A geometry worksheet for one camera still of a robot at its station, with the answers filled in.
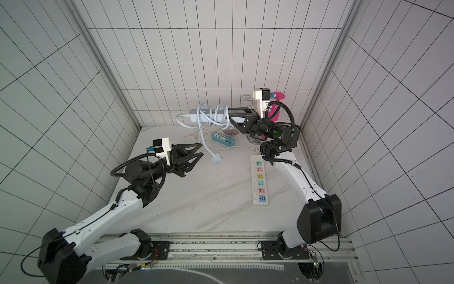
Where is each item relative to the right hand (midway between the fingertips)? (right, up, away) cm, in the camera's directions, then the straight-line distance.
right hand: (229, 116), depth 54 cm
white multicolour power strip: (+16, -34, +34) cm, 50 cm away
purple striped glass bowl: (+2, -2, +63) cm, 63 cm away
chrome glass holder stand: (+17, -7, +62) cm, 64 cm away
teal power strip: (-1, -7, +57) cm, 57 cm away
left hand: (-9, -11, +3) cm, 15 cm away
